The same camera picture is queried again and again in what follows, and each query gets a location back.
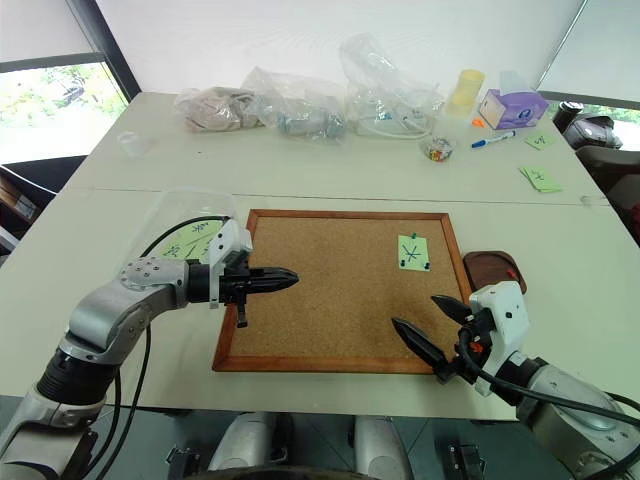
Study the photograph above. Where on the green notes with writing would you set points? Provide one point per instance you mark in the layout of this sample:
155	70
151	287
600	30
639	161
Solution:
192	240

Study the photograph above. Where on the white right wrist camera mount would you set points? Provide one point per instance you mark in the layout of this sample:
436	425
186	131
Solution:
505	320

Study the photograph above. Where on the plastic bag with pink cloth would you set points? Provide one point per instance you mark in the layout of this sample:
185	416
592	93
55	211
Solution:
215	110

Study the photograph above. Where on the dark brown wooden tray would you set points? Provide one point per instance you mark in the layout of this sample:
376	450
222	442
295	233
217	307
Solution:
492	267

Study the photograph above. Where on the stack of green notes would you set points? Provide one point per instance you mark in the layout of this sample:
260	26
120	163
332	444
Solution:
541	180

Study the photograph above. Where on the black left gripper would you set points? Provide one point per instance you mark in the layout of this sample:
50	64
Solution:
239	286

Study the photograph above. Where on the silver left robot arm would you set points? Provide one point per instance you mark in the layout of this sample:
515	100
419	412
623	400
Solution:
105	310

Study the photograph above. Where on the wood-framed cork board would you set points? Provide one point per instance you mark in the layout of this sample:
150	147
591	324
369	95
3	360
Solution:
335	295

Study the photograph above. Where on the black rounded appliance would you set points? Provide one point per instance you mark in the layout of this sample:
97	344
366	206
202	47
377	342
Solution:
587	127

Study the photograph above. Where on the small clear plastic cup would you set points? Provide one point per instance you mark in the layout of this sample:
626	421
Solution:
131	144

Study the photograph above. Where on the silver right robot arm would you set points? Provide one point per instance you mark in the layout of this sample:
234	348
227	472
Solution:
565	400

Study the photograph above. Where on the clear jar of coloured pins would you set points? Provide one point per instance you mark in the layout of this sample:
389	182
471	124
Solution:
440	149

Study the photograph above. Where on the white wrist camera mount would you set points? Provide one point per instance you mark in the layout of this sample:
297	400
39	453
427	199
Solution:
231	241
505	320

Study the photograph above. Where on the green pinned paper note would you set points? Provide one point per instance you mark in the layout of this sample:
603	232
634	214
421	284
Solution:
413	252

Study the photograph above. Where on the dark shelf unit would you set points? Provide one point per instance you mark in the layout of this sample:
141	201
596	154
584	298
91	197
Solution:
30	190

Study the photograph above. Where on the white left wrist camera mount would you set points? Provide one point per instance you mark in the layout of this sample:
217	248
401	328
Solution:
231	241

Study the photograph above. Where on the silver rounded robot shell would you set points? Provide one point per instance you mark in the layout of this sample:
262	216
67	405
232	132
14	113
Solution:
380	445
242	440

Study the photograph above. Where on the dark brown chair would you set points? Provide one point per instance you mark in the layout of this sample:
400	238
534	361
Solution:
617	185

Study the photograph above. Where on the pale yellow cup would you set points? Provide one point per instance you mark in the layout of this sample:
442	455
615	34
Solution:
465	92

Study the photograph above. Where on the blue whiteboard marker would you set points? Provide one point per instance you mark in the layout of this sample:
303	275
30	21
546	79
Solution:
492	140

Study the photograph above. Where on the plastic bag with bottle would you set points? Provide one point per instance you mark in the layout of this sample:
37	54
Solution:
300	112

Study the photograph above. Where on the purple tissue box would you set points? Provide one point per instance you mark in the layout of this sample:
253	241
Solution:
512	107

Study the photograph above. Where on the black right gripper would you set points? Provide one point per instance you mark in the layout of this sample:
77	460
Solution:
470	352

